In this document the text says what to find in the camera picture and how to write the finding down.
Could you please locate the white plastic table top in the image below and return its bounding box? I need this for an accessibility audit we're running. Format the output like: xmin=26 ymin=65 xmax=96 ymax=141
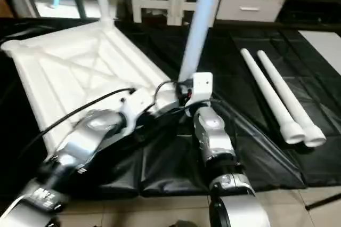
xmin=0 ymin=19 xmax=180 ymax=157

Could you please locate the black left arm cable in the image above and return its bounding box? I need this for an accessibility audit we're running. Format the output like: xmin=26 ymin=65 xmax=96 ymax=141
xmin=18 ymin=87 xmax=137 ymax=157

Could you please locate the black work mat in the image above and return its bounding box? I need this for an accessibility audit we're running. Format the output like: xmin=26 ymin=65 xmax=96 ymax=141
xmin=0 ymin=17 xmax=341 ymax=198

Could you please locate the black right robot foot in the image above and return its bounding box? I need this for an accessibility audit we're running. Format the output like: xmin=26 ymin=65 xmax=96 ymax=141
xmin=169 ymin=220 xmax=201 ymax=227

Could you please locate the white flat board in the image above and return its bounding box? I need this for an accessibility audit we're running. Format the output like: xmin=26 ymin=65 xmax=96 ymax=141
xmin=298 ymin=29 xmax=341 ymax=76

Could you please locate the white drawer unit with handle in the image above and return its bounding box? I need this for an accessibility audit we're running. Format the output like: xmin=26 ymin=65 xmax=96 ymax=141
xmin=215 ymin=0 xmax=286 ymax=23

